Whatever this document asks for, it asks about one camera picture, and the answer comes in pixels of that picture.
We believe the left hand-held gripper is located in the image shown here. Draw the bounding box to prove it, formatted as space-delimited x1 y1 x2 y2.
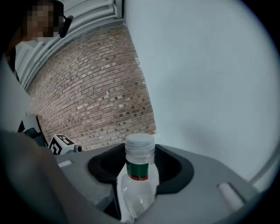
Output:
48 133 83 156

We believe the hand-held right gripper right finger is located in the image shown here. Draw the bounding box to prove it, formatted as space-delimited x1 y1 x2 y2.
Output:
135 143 264 224

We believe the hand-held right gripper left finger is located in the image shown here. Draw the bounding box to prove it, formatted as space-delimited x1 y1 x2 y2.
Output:
54 143 127 207

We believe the clear plastic bottle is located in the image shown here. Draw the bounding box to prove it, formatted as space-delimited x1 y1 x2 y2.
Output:
117 133 160 223

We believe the person's head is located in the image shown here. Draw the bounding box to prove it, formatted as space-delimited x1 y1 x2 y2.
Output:
21 0 64 42

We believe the black head-mounted camera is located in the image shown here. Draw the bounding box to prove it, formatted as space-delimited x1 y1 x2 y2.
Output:
59 14 74 39

